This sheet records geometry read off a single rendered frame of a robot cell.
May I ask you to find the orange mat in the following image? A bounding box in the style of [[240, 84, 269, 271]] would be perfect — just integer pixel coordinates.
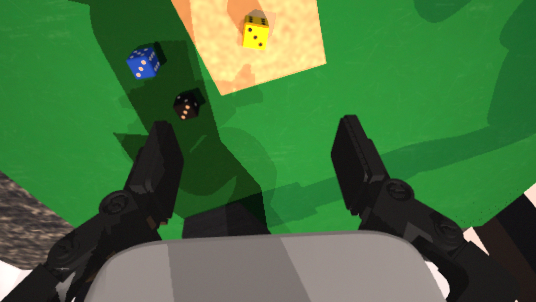
[[171, 0, 326, 95]]

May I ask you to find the yellow die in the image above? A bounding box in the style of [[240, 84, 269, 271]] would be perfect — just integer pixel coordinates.
[[242, 15, 269, 50]]

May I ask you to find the blue die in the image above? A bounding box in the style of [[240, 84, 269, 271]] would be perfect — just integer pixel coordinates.
[[126, 47, 160, 79]]

